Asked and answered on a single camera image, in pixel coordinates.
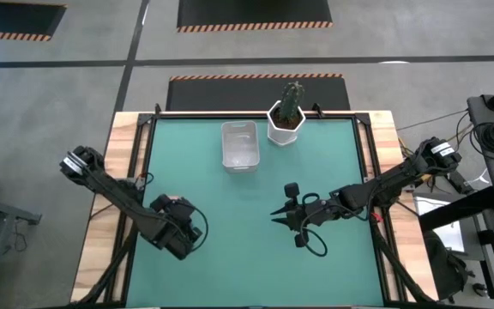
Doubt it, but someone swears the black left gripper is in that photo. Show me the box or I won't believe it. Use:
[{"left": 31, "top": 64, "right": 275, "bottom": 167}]
[{"left": 152, "top": 194, "right": 203, "bottom": 245}]

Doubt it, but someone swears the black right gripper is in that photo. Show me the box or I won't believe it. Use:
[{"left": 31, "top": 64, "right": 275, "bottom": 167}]
[{"left": 270, "top": 182, "right": 342, "bottom": 249}]

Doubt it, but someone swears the clear plastic container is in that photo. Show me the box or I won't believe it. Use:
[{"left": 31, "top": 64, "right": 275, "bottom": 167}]
[{"left": 220, "top": 120, "right": 261, "bottom": 173}]

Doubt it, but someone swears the white hexagonal plant pot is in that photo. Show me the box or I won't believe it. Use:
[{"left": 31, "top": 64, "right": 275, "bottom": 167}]
[{"left": 266, "top": 100, "right": 307, "bottom": 148}]

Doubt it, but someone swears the green cactus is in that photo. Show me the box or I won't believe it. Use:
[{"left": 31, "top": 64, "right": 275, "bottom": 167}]
[{"left": 277, "top": 81, "right": 305, "bottom": 124}]

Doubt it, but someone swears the black striped-edge floor mat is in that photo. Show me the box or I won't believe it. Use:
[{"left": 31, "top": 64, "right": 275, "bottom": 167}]
[
  {"left": 0, "top": 0, "right": 68, "bottom": 43},
  {"left": 176, "top": 0, "right": 334, "bottom": 34},
  {"left": 165, "top": 72, "right": 352, "bottom": 112}
]

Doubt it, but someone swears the white paper sheet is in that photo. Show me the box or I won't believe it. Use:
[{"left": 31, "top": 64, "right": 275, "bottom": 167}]
[{"left": 416, "top": 199, "right": 467, "bottom": 254}]

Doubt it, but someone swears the black bag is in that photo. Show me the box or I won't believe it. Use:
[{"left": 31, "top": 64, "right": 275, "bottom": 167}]
[{"left": 422, "top": 231, "right": 471, "bottom": 301}]

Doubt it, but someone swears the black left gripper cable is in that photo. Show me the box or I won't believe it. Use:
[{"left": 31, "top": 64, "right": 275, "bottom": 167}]
[{"left": 185, "top": 202, "right": 210, "bottom": 254}]

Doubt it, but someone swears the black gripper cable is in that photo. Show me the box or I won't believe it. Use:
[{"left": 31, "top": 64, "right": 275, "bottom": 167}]
[
  {"left": 298, "top": 191, "right": 330, "bottom": 258},
  {"left": 185, "top": 202, "right": 210, "bottom": 254}
]

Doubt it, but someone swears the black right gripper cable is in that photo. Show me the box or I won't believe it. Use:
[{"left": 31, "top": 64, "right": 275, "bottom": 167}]
[{"left": 298, "top": 191, "right": 330, "bottom": 258}]

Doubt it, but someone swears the black cable bundle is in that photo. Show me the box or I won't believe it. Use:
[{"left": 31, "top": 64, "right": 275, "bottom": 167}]
[
  {"left": 73, "top": 227, "right": 139, "bottom": 306},
  {"left": 366, "top": 214, "right": 437, "bottom": 306}
]

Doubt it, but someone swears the black table frame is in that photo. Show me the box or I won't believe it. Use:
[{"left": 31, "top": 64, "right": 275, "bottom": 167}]
[{"left": 122, "top": 102, "right": 396, "bottom": 308}]

